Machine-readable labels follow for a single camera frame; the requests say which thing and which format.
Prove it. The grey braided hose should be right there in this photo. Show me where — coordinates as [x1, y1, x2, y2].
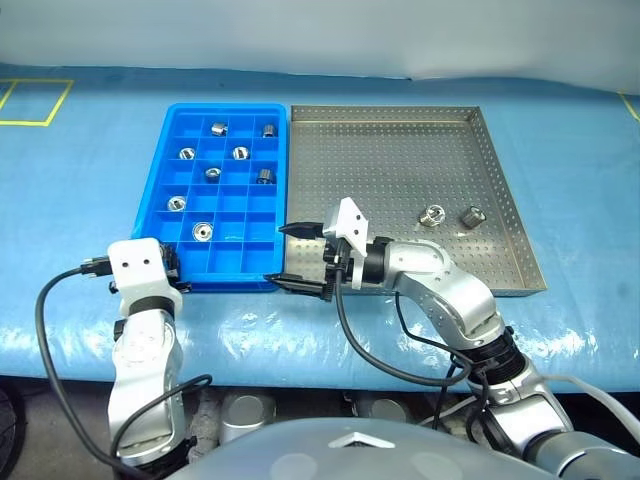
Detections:
[191, 388, 222, 454]

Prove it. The white cable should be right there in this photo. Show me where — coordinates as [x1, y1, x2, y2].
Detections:
[543, 373, 640, 437]

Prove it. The black wheel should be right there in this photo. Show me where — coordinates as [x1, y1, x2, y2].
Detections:
[0, 388, 19, 477]

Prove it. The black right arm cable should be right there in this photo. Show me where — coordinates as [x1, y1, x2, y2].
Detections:
[332, 239, 501, 437]

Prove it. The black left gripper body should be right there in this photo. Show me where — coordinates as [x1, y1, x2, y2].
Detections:
[158, 241, 193, 295]

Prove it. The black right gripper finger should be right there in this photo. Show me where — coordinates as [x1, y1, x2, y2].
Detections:
[262, 272, 334, 304]
[276, 220, 328, 241]

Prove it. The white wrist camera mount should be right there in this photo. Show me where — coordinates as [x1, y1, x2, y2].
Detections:
[321, 197, 373, 290]
[107, 238, 184, 314]

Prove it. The perforated steel tray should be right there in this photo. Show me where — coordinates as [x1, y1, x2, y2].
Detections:
[281, 103, 549, 298]

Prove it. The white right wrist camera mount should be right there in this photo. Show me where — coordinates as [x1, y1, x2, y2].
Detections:
[321, 197, 373, 290]

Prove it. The silver cylinder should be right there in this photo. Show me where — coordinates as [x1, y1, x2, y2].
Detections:
[219, 393, 278, 445]
[355, 396, 415, 427]

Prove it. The silver robot torso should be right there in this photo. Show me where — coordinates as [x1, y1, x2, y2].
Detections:
[171, 415, 552, 480]

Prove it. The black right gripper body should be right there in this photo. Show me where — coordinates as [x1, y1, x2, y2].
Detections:
[322, 237, 358, 302]

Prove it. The blue plastic table cover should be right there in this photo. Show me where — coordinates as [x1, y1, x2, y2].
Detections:
[0, 62, 640, 392]

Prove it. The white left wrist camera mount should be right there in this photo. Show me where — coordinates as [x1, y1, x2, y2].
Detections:
[107, 238, 184, 314]

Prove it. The blue plastic compartment tray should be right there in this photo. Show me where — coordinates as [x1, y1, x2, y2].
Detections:
[130, 102, 289, 294]

